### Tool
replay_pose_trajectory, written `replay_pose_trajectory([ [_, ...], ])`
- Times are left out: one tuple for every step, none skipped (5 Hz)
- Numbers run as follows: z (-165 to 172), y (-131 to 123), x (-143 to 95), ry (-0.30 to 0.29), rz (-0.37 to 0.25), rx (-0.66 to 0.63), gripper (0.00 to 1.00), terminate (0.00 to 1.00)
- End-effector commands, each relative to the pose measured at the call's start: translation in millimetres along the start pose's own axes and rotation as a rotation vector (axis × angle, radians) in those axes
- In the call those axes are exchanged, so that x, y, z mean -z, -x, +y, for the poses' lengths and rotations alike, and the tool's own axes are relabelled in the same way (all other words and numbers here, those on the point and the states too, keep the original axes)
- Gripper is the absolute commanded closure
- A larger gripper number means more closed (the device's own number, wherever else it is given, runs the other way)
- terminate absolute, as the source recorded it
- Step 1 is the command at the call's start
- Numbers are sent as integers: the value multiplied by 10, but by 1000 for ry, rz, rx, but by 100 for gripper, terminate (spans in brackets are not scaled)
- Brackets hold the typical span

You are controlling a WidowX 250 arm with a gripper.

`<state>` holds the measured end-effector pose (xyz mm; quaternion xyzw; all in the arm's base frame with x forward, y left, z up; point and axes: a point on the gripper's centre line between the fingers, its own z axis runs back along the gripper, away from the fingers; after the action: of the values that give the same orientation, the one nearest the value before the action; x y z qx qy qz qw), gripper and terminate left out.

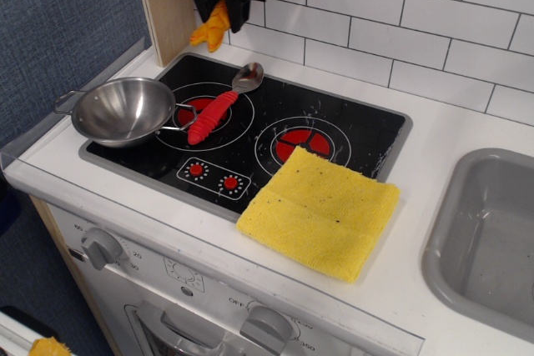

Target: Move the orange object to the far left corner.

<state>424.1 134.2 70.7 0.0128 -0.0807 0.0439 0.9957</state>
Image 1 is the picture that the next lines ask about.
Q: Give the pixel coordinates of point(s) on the grey left oven knob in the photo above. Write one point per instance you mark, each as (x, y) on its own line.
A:
(101, 248)

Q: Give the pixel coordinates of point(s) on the grey right oven knob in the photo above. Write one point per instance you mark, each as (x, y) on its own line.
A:
(268, 329)

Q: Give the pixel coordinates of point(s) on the grey oven knob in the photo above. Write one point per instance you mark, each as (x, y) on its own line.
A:
(268, 329)
(101, 248)

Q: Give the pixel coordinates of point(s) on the black toy stove top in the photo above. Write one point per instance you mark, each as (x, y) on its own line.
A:
(254, 138)

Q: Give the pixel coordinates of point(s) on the orange plush item bottom left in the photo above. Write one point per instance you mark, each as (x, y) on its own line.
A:
(49, 347)

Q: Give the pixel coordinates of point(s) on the red handled metal spoon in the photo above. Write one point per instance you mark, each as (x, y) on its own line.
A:
(247, 79)

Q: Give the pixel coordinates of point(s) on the yellow knitted cloth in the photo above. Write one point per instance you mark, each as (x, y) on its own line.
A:
(320, 214)

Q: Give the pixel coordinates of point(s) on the white toy oven front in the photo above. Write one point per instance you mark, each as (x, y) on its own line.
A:
(150, 304)

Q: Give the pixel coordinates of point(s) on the stainless steel pot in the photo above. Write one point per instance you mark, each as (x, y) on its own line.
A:
(125, 112)

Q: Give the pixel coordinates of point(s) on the grey plastic sink basin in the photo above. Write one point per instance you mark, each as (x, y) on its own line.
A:
(479, 257)

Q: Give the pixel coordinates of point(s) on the wooden side panel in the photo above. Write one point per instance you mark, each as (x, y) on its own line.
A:
(170, 24)

